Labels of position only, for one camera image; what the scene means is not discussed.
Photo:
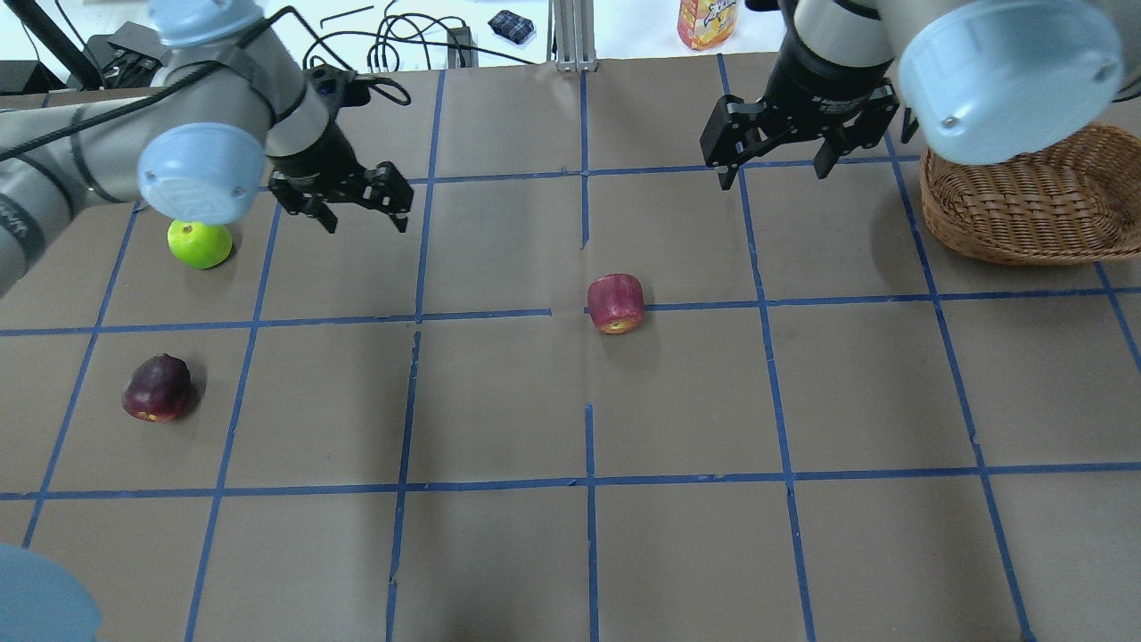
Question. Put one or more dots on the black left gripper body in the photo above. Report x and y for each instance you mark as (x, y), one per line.
(318, 159)

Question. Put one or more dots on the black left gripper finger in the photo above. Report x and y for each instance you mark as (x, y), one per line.
(323, 215)
(398, 217)

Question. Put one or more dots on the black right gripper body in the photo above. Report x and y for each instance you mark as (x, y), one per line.
(813, 80)

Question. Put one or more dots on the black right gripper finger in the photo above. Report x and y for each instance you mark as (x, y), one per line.
(727, 175)
(826, 157)

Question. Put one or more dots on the green apple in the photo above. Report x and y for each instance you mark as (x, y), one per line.
(199, 245)

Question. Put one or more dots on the light red apple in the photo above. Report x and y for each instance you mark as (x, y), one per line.
(616, 303)

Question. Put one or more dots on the dark red apple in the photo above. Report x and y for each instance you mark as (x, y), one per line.
(159, 390)

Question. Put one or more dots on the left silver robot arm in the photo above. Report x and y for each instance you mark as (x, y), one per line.
(235, 113)

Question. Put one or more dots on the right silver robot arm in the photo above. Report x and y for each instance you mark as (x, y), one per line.
(983, 80)

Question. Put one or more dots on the woven wicker basket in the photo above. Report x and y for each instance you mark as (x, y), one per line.
(1076, 202)

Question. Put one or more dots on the orange juice bottle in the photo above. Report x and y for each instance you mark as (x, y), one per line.
(703, 25)

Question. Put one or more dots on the black allen key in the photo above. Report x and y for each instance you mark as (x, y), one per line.
(343, 15)

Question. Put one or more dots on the dark blue small pouch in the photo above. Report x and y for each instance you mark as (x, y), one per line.
(512, 27)

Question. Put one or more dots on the black monitor stand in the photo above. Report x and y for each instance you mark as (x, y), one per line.
(74, 58)

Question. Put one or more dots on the aluminium frame post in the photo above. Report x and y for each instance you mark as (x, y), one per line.
(571, 36)

